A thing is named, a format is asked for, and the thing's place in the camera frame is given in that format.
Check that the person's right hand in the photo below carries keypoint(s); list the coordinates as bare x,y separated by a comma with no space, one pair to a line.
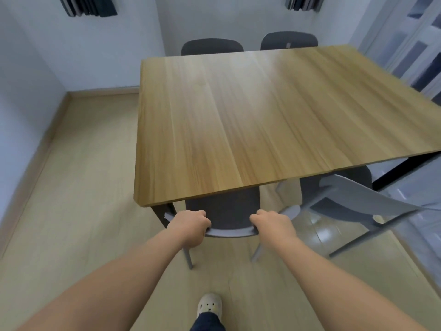
275,229

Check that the person's left hand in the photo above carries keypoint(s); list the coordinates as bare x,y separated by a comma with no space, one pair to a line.
187,229

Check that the person's right fingers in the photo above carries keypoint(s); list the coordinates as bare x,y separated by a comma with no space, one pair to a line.
260,219

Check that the person's left fingers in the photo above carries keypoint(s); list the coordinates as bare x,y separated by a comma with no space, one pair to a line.
199,219

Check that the grey chair with dark seat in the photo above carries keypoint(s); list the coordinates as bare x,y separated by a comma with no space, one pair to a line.
358,199
224,212

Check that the person's right forearm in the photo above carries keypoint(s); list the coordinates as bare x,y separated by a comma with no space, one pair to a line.
330,286

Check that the person's left forearm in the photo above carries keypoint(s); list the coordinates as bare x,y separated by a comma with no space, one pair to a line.
103,286

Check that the dark table leg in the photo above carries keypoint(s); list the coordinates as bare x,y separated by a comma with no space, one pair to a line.
164,212
396,172

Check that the white clog shoe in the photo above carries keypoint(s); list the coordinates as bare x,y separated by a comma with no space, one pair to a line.
209,304

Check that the dark blue trouser leg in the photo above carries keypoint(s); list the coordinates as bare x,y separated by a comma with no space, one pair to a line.
206,322

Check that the white framed glass door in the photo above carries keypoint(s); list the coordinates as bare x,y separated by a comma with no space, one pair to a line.
410,41

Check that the dark wall panels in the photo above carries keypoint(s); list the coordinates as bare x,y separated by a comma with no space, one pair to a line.
305,2
88,5

